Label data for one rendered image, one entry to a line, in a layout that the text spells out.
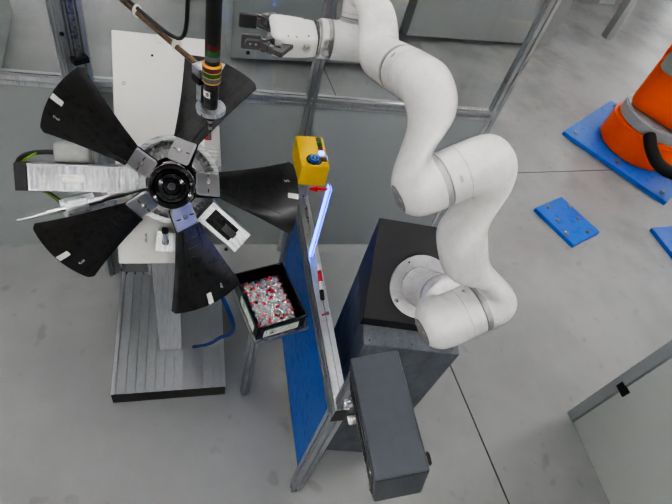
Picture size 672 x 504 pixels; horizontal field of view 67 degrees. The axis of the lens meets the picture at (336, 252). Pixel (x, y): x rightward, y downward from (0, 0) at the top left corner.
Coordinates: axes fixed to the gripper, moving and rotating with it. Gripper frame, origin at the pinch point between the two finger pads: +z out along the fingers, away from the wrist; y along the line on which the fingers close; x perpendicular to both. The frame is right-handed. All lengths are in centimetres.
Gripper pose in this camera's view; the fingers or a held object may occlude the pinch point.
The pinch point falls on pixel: (245, 30)
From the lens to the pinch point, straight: 120.9
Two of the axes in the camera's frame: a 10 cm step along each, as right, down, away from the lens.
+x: 2.1, -6.2, -7.6
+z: -9.6, 0.0, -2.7
